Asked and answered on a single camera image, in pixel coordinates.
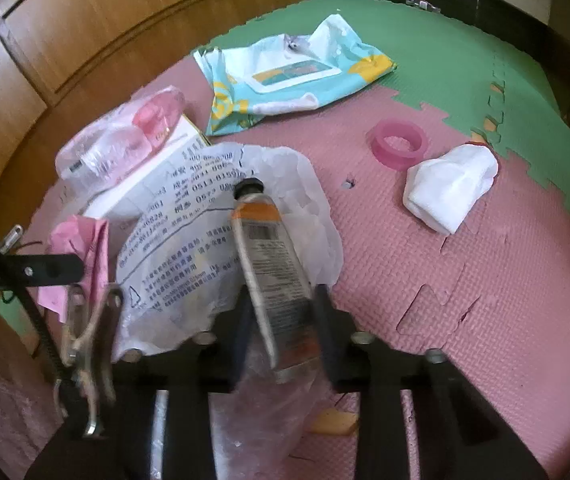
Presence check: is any pink tape ring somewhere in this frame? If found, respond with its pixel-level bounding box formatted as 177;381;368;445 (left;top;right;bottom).
366;117;428;171

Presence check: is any pink folded paper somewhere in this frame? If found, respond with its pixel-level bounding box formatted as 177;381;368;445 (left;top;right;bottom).
37;215;110;323

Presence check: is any small metal clip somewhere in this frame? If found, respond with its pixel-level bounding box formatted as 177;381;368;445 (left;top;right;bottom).
0;226;24;251

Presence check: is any grey and orange tube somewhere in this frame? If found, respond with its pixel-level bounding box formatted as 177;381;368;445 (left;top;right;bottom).
230;177;323;385

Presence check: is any metal spring clip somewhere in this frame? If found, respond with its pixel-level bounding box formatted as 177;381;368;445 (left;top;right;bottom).
54;282;126;438

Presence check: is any white carton box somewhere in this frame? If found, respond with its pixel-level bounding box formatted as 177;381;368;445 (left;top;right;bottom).
82;112;213;223

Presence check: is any blue wet wipes pack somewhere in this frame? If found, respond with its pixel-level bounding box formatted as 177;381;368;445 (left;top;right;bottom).
194;14;398;137

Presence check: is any clear plastic bag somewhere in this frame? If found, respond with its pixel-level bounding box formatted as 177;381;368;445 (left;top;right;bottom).
112;142;343;480

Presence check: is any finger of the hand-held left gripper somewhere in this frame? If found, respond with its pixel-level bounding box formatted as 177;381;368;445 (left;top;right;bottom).
0;254;84;288

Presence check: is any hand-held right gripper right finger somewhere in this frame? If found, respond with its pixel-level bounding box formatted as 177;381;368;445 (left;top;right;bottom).
312;284;548;480

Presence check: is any wooden wardrobe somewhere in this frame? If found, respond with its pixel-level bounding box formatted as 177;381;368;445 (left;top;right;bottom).
0;0;326;211

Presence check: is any crumpled white tissue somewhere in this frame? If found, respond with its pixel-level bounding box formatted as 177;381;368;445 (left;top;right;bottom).
402;144;500;235

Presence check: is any black braided cable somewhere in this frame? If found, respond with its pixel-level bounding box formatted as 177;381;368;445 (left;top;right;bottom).
0;220;73;391

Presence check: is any pink plastic pack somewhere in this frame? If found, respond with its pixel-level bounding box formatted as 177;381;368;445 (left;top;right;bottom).
55;86;187;196

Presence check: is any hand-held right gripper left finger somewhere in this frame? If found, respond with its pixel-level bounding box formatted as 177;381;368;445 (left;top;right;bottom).
25;287;261;480

